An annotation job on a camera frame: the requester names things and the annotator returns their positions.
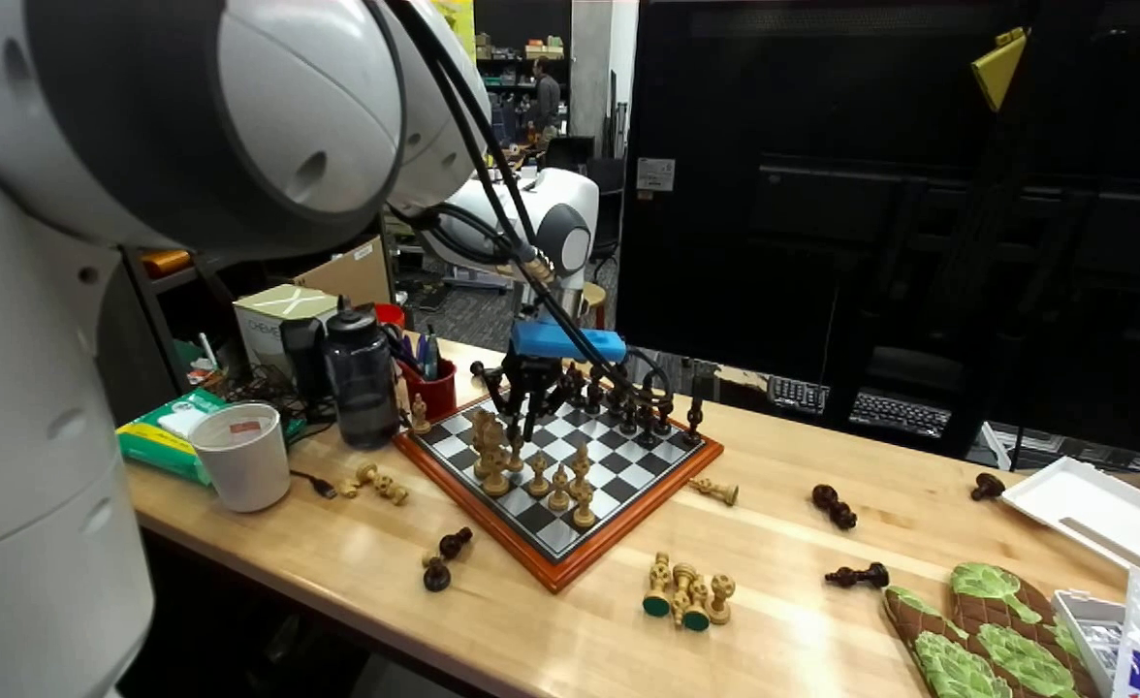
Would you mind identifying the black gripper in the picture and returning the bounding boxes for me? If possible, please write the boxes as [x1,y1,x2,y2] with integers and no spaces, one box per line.
[492,356,577,450]

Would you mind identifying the yellow storage rack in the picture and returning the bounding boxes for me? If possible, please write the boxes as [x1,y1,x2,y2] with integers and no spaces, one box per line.
[433,0,486,64]

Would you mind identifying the wooden stool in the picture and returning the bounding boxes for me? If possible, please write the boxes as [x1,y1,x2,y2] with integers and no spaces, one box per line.
[571,281,617,329]

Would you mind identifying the white Chemex filter box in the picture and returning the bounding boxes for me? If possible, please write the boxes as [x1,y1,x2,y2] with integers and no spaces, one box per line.
[230,282,345,381]

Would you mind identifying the wooden framed chess board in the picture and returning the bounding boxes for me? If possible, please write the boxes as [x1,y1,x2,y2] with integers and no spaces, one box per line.
[391,391,727,596]

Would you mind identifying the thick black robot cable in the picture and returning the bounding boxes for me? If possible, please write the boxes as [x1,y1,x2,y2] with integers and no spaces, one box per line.
[386,0,625,381]

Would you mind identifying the black keyboard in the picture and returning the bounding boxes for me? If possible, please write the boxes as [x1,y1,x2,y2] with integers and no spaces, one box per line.
[769,372,956,441]

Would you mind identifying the clear plastic container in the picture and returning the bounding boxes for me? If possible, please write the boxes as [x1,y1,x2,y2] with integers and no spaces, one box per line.
[1052,585,1133,682]

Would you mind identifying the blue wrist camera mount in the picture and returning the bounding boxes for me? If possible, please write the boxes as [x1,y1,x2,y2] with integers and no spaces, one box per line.
[506,321,630,368]

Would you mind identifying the large black display panel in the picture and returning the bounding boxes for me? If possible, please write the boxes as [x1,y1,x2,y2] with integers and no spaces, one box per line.
[611,0,1140,457]

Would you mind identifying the blue pens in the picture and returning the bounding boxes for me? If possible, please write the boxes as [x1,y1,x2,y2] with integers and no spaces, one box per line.
[404,326,445,381]

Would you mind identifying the black metal shelf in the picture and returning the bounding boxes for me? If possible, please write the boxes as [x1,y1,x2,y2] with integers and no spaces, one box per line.
[93,246,342,406]

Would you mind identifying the green wipes pack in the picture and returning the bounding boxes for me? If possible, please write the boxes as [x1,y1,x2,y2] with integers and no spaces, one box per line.
[112,386,232,488]

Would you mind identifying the dark glass jar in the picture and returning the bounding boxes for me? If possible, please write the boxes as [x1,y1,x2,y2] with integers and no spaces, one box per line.
[321,308,404,450]

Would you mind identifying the orange tool handle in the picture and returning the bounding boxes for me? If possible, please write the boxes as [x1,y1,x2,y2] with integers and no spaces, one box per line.
[138,246,192,281]

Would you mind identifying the white paper label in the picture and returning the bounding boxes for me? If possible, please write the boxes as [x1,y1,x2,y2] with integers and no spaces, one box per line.
[630,157,683,197]

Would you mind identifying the yellow triangular hanging tag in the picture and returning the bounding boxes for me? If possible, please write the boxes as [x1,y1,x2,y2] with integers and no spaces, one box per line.
[970,25,1031,113]

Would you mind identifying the red pen cup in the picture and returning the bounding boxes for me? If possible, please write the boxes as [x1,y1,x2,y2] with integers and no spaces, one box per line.
[399,356,462,425]

